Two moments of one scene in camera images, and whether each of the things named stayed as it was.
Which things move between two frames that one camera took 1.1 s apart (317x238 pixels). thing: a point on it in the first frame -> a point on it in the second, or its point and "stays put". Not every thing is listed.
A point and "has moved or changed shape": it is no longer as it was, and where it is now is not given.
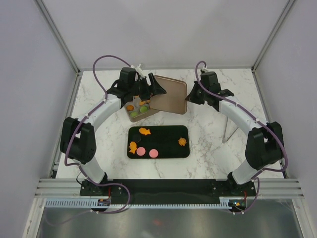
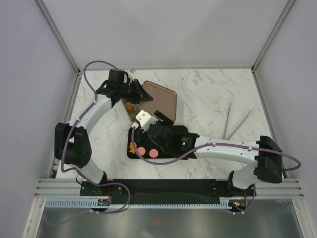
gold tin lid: [174, 100] has moved or changed shape
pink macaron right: [153, 153] stays put
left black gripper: [154, 89] -> [140, 95]
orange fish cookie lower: [132, 146] stays put
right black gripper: [192, 97] -> [166, 119]
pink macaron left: [140, 151] stays put
